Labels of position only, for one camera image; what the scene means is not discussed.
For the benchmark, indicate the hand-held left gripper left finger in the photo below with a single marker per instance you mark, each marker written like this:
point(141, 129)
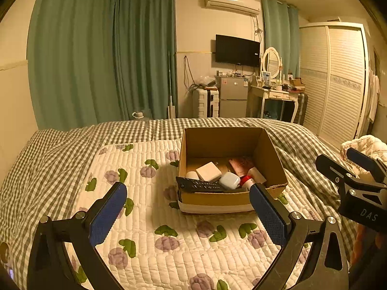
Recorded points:
point(108, 214)

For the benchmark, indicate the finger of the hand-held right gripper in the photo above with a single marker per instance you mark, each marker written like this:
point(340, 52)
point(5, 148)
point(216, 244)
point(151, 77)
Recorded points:
point(364, 159)
point(332, 167)

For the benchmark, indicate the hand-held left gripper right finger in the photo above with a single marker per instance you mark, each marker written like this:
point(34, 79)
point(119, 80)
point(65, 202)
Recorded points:
point(269, 217)

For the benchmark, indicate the white tube with red cap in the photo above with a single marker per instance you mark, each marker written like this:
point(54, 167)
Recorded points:
point(252, 178)

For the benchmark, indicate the brown cardboard box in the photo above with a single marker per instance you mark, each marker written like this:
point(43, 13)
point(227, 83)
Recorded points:
point(217, 202)

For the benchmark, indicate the pale blue earbud case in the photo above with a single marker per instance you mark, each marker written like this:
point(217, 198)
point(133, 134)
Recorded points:
point(229, 180)

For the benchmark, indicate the red patterned packet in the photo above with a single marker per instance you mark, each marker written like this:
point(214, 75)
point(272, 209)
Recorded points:
point(240, 166)

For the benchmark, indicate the black remote control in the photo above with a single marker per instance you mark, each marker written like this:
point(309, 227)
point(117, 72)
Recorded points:
point(205, 185)

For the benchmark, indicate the white square box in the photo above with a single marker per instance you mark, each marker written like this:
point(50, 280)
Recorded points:
point(208, 171)

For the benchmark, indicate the person's right hand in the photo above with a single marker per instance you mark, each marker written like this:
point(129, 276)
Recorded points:
point(364, 241)

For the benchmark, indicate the white quilted jacket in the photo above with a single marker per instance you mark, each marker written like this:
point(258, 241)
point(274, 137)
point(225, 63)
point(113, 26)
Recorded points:
point(350, 149)

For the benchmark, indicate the hanging white towel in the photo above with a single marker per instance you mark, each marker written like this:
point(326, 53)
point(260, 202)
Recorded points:
point(374, 96)

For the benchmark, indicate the dark suitcase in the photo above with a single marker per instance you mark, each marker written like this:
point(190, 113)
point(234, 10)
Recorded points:
point(300, 108)

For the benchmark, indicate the white floral quilted mat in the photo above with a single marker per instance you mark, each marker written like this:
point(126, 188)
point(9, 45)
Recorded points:
point(157, 262)

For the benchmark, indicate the white louvred wardrobe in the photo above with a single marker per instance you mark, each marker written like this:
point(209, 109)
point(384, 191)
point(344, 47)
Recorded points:
point(335, 90)

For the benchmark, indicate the small brown box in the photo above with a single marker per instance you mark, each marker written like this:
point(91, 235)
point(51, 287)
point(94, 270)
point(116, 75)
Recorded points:
point(297, 84)

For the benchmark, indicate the white dressing table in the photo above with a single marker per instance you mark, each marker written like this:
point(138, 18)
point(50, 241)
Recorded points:
point(266, 93)

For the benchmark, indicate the white flat mop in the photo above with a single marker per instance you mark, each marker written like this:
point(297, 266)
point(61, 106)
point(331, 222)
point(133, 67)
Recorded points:
point(171, 111)

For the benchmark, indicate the silver small fridge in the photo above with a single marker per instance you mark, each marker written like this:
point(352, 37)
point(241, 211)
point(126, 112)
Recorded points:
point(233, 96)

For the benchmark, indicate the white oval mirror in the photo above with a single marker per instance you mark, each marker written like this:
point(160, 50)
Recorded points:
point(271, 62)

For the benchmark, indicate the white suitcase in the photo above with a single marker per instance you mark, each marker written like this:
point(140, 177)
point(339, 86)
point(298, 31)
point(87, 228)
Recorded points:
point(204, 102)

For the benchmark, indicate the narrow green curtain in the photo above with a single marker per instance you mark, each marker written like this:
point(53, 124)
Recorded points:
point(279, 36)

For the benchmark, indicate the clear plastic bag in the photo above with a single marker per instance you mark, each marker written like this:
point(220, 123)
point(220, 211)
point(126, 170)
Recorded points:
point(207, 81)

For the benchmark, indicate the wide green curtain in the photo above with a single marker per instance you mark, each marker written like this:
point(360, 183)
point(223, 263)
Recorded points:
point(72, 54)

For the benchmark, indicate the white air conditioner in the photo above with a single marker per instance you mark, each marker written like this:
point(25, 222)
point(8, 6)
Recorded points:
point(231, 3)

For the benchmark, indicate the black wall television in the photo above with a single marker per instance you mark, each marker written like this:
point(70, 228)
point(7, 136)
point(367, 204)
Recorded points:
point(237, 51)

